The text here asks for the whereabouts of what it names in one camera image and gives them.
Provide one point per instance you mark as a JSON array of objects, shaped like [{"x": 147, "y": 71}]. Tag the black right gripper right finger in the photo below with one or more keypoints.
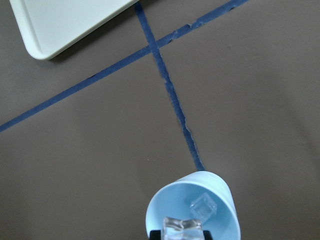
[{"x": 207, "y": 235}]

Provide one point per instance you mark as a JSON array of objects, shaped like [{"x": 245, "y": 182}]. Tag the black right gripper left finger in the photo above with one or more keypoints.
[{"x": 155, "y": 235}]

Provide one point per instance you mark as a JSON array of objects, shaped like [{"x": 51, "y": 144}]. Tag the clear ice cube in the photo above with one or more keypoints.
[
  {"x": 200, "y": 207},
  {"x": 178, "y": 229}
]

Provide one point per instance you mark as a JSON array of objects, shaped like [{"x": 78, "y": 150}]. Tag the light blue plastic cup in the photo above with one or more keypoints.
[{"x": 169, "y": 202}]

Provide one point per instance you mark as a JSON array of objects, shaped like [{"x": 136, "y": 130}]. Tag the clear ice cube in cup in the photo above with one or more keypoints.
[{"x": 200, "y": 207}]

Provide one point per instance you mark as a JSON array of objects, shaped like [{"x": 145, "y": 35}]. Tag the cream bear serving tray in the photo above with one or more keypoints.
[{"x": 48, "y": 27}]

